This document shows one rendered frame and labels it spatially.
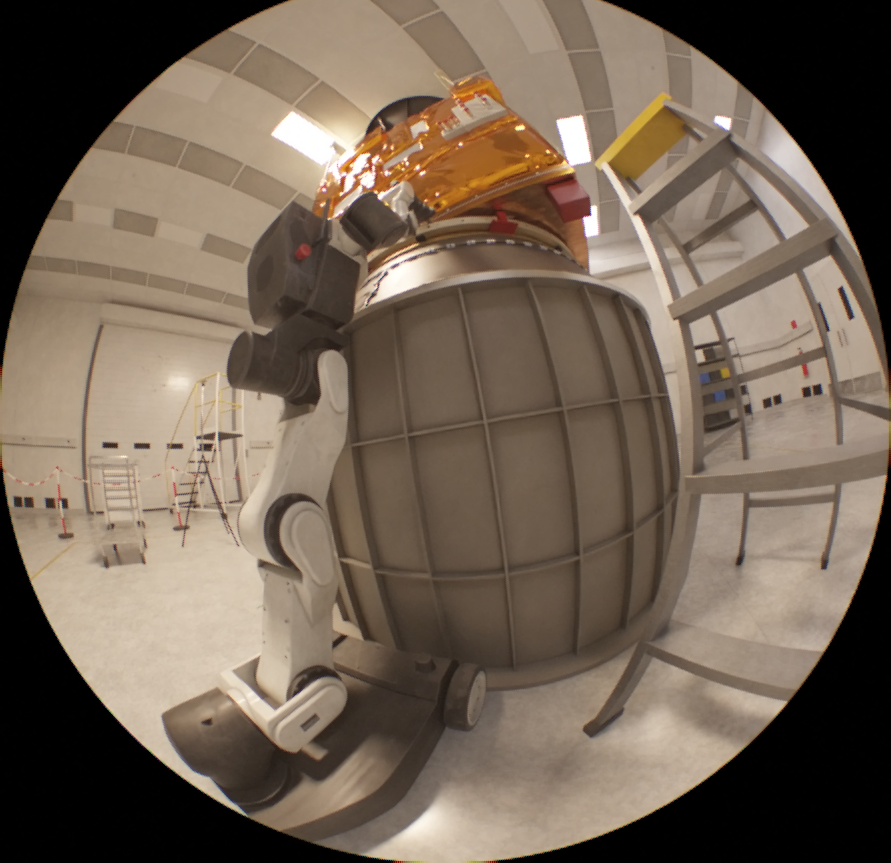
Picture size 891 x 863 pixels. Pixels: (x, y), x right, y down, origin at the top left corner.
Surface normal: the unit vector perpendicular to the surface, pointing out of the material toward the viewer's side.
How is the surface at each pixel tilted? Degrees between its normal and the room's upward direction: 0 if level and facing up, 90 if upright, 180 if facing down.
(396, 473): 90
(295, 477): 90
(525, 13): 180
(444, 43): 180
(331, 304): 123
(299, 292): 115
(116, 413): 90
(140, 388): 90
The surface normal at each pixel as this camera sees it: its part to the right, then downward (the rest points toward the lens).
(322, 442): 0.80, 0.15
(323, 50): 0.15, 0.98
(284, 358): 0.91, 0.22
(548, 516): -0.06, -0.12
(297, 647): 0.93, -0.18
